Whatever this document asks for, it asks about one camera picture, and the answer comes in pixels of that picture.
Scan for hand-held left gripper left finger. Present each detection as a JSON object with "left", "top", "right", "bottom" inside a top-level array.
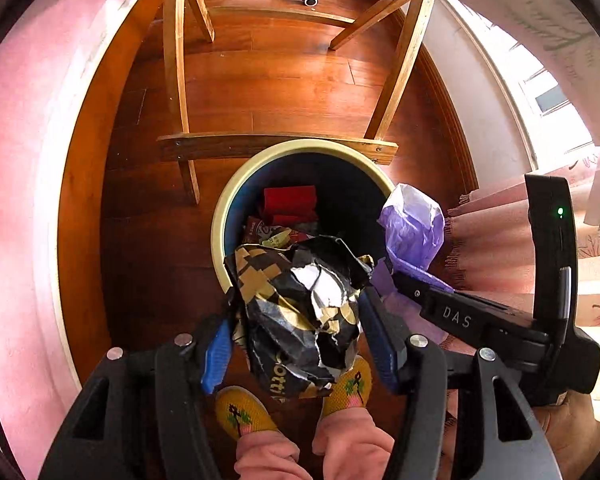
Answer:
[{"left": 38, "top": 310, "right": 236, "bottom": 480}]

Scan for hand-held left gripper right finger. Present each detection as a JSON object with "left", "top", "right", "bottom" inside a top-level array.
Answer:
[{"left": 357, "top": 287, "right": 563, "bottom": 480}]

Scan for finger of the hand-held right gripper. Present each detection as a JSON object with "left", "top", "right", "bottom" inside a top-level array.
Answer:
[{"left": 383, "top": 256, "right": 552, "bottom": 362}]

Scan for black and gold paper bag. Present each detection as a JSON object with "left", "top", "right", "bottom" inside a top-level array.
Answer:
[{"left": 224, "top": 234, "right": 377, "bottom": 404}]

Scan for purple plastic bag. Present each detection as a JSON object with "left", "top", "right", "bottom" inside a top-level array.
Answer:
[{"left": 371, "top": 183, "right": 457, "bottom": 353}]

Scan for blue bin with cream rim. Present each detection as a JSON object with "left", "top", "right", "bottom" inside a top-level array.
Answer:
[{"left": 210, "top": 138, "right": 397, "bottom": 297}]

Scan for person's right hand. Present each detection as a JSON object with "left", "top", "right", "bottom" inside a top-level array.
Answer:
[{"left": 530, "top": 391, "right": 600, "bottom": 480}]

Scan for yellow embroidered slipper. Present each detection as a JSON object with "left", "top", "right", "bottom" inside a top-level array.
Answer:
[
  {"left": 214, "top": 385, "right": 282, "bottom": 442},
  {"left": 321, "top": 354, "right": 374, "bottom": 417}
]

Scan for pink fringed blanket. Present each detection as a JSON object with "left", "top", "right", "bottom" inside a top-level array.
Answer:
[{"left": 439, "top": 152, "right": 600, "bottom": 433}]

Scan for pink fleece pants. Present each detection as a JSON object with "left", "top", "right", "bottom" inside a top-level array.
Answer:
[{"left": 234, "top": 406, "right": 397, "bottom": 480}]

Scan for brown printed packet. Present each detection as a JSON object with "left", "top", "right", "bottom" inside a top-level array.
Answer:
[{"left": 243, "top": 215, "right": 322, "bottom": 250}]

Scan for red box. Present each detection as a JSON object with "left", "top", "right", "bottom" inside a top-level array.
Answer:
[{"left": 261, "top": 185, "right": 319, "bottom": 227}]

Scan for window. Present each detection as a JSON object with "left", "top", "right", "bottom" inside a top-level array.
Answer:
[{"left": 480, "top": 47, "right": 597, "bottom": 162}]

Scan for white plant-print tablecloth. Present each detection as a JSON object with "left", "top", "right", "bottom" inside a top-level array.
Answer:
[{"left": 497, "top": 0, "right": 600, "bottom": 232}]

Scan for wooden table frame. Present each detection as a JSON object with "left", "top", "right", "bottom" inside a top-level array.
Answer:
[{"left": 156, "top": 0, "right": 439, "bottom": 206}]

